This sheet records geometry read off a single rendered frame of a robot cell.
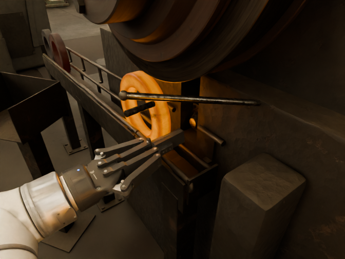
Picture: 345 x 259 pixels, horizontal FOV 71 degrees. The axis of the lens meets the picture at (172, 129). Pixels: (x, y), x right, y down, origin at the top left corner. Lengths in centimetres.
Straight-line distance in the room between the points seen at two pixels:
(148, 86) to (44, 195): 28
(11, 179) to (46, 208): 133
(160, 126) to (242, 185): 24
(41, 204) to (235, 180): 28
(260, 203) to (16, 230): 32
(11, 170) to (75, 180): 139
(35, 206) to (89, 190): 8
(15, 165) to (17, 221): 143
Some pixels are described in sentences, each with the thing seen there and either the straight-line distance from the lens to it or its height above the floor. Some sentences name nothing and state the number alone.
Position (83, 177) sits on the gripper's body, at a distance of 42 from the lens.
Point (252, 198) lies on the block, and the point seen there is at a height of 80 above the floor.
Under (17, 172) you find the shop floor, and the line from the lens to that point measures 176.
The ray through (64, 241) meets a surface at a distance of 130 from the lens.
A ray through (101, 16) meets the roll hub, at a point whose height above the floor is 99.
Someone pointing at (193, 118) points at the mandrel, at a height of 75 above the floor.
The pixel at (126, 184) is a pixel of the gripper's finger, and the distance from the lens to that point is 41.
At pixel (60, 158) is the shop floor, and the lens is 175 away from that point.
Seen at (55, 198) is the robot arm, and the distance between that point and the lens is 41.
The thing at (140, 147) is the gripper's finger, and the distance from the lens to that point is 47.
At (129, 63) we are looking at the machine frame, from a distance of 74.
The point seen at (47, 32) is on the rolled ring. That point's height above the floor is 76.
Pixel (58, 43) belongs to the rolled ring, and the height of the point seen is 75.
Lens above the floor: 104
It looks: 34 degrees down
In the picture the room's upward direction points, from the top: straight up
